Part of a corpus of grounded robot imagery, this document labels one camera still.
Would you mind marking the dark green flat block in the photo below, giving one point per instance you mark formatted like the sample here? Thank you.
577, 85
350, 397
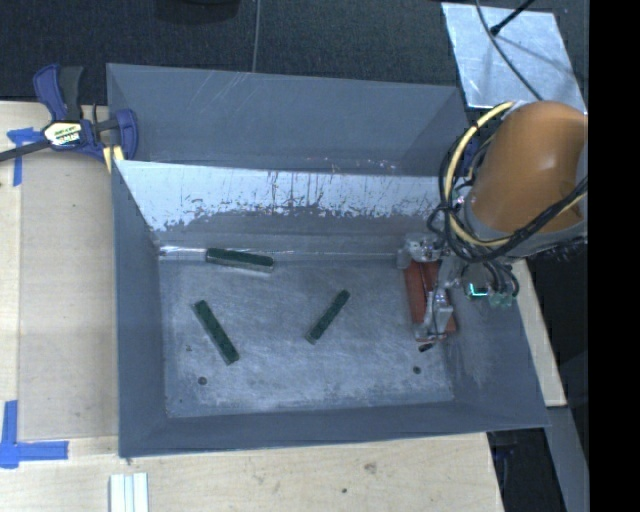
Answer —
327, 317
240, 259
216, 332

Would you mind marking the red-brown flat block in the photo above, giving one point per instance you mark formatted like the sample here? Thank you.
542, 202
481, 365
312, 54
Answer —
414, 295

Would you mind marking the grey metal bin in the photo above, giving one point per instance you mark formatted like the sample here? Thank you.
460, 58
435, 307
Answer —
300, 350

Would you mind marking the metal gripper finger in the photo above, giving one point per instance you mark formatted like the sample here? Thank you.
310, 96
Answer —
443, 315
422, 327

